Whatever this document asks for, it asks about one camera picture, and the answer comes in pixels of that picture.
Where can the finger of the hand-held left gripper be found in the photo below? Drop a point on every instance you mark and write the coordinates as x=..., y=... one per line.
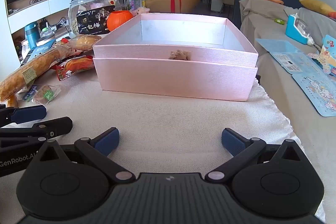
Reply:
x=29, y=114
x=60, y=125

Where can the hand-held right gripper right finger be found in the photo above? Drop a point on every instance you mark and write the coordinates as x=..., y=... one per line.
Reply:
x=233, y=141

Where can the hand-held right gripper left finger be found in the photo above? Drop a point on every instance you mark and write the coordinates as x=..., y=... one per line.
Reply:
x=107, y=141

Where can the small blue snack packet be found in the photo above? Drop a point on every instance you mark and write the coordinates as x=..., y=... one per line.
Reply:
x=27, y=95

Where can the long bread packet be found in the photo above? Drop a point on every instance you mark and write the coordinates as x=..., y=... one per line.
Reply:
x=31, y=71

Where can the red bread packet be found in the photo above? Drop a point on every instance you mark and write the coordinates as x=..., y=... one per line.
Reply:
x=73, y=66

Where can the clear bun packet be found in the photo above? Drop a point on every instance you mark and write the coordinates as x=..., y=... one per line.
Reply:
x=84, y=41

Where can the pink gift box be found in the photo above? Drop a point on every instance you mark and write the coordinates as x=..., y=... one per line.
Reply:
x=170, y=77

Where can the small green snack packet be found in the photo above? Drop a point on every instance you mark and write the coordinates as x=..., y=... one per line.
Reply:
x=46, y=94

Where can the blue white snack packet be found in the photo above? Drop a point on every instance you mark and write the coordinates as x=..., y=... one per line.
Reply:
x=36, y=52

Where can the white woven table cloth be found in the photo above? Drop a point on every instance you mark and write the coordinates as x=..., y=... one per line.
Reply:
x=168, y=113

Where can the teal bottle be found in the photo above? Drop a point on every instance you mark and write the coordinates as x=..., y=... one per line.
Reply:
x=31, y=35

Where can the blue cartoon card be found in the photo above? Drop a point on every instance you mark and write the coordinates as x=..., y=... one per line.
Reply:
x=315, y=92

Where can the blue cardboard pack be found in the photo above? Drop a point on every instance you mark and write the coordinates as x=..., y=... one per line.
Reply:
x=281, y=50

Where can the black snack box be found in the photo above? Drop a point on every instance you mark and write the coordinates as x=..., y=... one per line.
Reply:
x=92, y=20

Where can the white media cabinet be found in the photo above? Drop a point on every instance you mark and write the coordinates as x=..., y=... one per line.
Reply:
x=57, y=5

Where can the grey covered sofa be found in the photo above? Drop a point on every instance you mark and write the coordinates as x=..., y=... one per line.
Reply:
x=262, y=27

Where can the orange pumpkin container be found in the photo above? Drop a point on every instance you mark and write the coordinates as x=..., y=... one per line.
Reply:
x=118, y=20

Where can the glass jar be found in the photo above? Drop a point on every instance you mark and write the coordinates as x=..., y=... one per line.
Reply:
x=84, y=2

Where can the green toy car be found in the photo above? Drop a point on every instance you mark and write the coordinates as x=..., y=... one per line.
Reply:
x=279, y=21

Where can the blue toy device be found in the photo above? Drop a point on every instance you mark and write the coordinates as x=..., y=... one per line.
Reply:
x=294, y=27

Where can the colourful cartoon card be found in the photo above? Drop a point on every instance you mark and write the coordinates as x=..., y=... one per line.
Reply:
x=329, y=49

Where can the pink plush toy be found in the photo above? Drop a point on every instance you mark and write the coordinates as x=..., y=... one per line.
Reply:
x=140, y=11

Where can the red ribbon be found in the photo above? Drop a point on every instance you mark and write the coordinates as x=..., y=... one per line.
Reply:
x=172, y=2

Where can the yellow cushion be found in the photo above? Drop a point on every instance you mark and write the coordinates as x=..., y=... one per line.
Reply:
x=317, y=6

